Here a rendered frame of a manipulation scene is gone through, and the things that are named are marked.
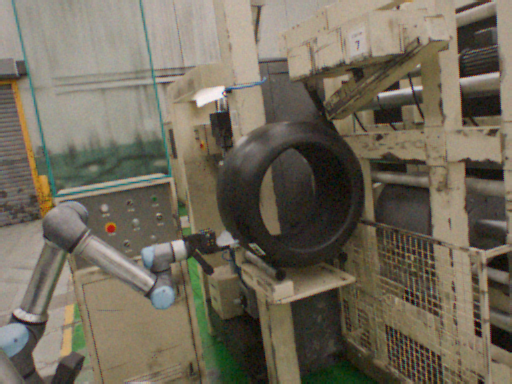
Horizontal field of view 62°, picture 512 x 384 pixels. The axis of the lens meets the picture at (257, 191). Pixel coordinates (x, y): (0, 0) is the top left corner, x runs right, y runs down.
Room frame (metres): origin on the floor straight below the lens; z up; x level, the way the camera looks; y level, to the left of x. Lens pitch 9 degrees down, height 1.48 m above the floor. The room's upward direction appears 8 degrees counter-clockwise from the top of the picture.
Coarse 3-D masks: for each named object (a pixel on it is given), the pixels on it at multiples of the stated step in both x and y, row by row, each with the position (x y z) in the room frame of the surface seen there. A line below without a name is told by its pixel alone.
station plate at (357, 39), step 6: (354, 30) 1.50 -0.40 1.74; (360, 30) 1.47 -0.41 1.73; (354, 36) 1.50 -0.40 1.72; (360, 36) 1.47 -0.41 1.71; (354, 42) 1.50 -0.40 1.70; (360, 42) 1.47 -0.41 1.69; (354, 48) 1.51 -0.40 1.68; (360, 48) 1.48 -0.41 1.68; (366, 48) 1.45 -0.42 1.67; (354, 54) 1.51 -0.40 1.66
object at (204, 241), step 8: (200, 232) 1.54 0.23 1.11; (208, 232) 1.56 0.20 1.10; (184, 240) 1.51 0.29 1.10; (192, 240) 1.51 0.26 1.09; (200, 240) 1.52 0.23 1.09; (208, 240) 1.52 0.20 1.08; (216, 240) 1.53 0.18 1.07; (192, 248) 1.52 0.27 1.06; (200, 248) 1.52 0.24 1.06; (208, 248) 1.51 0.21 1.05
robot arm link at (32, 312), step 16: (80, 208) 1.43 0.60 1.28; (48, 240) 1.37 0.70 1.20; (48, 256) 1.38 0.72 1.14; (64, 256) 1.40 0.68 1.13; (48, 272) 1.37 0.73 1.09; (32, 288) 1.37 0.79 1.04; (48, 288) 1.38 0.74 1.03; (32, 304) 1.36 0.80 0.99; (48, 304) 1.40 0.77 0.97; (16, 320) 1.34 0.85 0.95; (32, 320) 1.35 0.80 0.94
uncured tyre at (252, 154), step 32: (288, 128) 1.58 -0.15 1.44; (320, 128) 1.62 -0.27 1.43; (224, 160) 1.70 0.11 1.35; (256, 160) 1.51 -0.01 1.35; (320, 160) 1.90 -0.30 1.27; (352, 160) 1.65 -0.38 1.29; (224, 192) 1.59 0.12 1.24; (256, 192) 1.50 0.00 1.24; (320, 192) 1.90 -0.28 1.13; (352, 192) 1.65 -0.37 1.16; (224, 224) 1.67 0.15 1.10; (256, 224) 1.49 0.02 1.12; (320, 224) 1.87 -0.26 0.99; (352, 224) 1.63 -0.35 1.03; (256, 256) 1.56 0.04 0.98; (288, 256) 1.53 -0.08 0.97; (320, 256) 1.58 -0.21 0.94
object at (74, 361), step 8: (72, 352) 0.66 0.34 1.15; (64, 360) 0.64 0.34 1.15; (72, 360) 0.64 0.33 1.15; (80, 360) 0.65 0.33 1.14; (56, 368) 0.64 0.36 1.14; (64, 368) 0.63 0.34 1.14; (72, 368) 0.63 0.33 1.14; (80, 368) 0.65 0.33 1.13; (56, 376) 0.63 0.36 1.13; (64, 376) 0.63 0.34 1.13; (72, 376) 0.64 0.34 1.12
